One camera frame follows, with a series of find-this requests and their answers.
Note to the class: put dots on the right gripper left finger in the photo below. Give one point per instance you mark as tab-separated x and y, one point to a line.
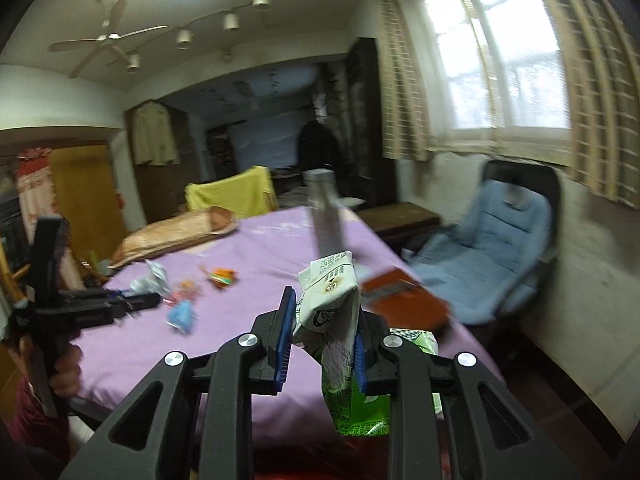
150	434

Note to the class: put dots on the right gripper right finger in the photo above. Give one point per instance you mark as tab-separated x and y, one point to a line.
454	407

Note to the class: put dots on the blue face mask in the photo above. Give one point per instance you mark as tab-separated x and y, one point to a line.
181	316

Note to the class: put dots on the person's left hand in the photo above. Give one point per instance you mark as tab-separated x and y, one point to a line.
66	380

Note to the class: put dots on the wooden armchair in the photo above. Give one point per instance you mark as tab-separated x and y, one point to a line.
14	268

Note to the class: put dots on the maroon jacket sleeve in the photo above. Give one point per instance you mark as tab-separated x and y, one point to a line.
43	441

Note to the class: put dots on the brown satin pillow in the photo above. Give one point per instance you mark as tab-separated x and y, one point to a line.
177	233

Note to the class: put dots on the pink clear candy wrapper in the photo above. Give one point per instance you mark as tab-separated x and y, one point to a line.
186	290

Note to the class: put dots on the blue cushioned chair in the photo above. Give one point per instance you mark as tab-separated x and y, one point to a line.
495	261

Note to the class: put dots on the purple bed sheet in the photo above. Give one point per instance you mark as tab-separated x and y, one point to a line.
266	253

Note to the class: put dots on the orange snack wrapper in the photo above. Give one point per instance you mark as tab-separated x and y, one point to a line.
220	278

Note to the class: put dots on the yellow cloth on chair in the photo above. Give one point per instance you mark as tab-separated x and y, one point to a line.
248	194

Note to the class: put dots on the steel water bottle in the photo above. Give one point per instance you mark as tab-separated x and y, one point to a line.
325	210

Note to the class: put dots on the white ceiling fan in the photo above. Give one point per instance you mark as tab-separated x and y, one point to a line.
108	39

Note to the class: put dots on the ceiling track lights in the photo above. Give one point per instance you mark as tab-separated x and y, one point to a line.
184	33

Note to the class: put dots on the beige checked curtain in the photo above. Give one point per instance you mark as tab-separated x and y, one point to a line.
550	80

